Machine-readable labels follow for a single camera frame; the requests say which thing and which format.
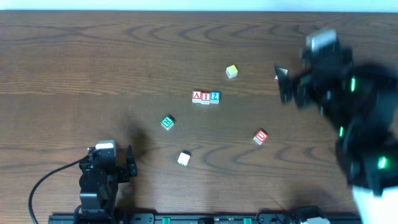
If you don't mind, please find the blue number 2 block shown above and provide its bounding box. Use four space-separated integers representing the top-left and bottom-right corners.
210 91 221 104

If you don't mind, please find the red letter I block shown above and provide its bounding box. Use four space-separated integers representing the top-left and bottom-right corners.
201 92 211 105

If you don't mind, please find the red letter A block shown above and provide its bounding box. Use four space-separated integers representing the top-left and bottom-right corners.
192 90 202 103

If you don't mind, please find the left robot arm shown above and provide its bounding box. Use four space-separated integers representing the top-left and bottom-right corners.
73 146 137 223

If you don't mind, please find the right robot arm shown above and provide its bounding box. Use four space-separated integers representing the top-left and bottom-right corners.
274 43 397 223

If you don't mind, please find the plain patterned wooden block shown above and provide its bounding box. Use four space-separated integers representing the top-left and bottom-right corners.
275 67 288 80

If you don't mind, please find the white plain wooden block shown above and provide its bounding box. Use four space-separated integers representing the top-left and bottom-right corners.
177 152 191 166

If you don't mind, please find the red letter U block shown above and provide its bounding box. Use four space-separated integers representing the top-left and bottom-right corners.
253 129 269 145

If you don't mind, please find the green letter wooden block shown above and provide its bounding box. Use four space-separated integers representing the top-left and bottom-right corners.
160 116 174 130

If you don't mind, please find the yellow top wooden block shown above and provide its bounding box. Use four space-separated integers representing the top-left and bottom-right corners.
226 65 238 78

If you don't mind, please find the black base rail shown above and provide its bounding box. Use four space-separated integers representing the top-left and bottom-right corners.
47 213 362 224

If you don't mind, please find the left black cable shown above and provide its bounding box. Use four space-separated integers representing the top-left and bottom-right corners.
28 156 90 224

